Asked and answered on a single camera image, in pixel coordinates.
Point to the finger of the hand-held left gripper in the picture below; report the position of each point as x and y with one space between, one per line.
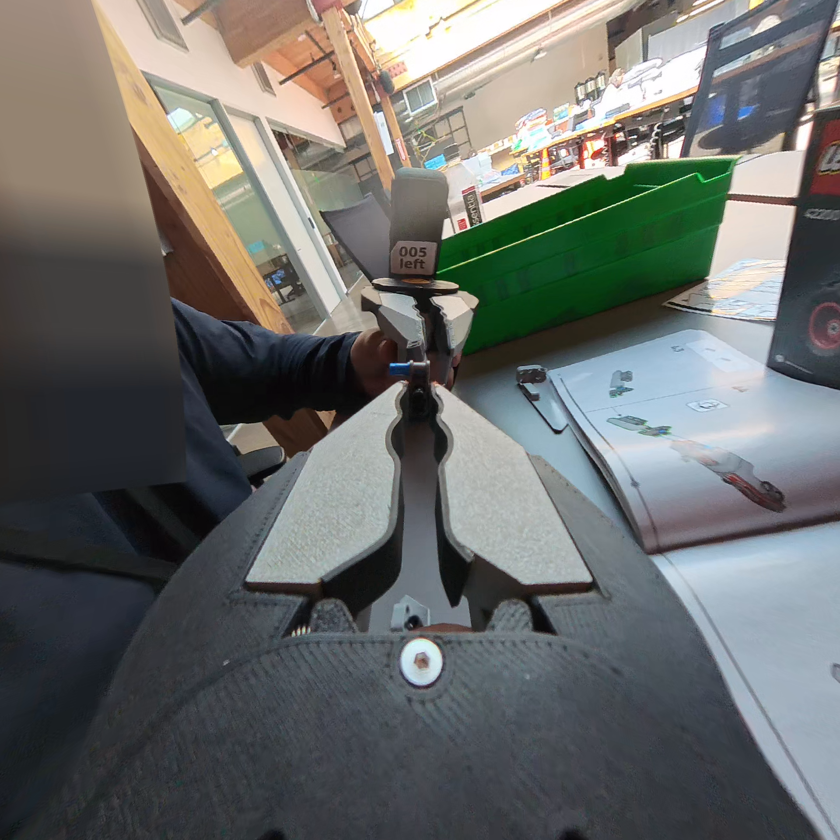
394 315
459 321

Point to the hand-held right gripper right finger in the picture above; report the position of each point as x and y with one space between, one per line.
512 518

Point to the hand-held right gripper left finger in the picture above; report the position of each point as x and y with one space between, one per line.
328 512

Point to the grey lego assembly blue pin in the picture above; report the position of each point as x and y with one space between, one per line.
417 371

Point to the person's left forearm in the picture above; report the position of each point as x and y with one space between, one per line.
262 367

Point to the small grey lego piece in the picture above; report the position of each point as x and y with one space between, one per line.
530 374

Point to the open lego instruction booklet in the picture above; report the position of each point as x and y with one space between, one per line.
689 407

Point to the black lego set box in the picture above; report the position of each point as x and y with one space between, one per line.
814 262

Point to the person's left hand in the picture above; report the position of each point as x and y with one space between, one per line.
371 361

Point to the orange traffic cone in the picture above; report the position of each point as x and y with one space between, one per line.
544 164

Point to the green plastic bin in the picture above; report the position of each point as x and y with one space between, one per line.
590 262

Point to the small instruction leaflet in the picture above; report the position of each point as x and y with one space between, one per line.
735 292

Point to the black framed display board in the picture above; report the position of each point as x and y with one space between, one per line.
754 85

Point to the wooden post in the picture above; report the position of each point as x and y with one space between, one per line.
358 98

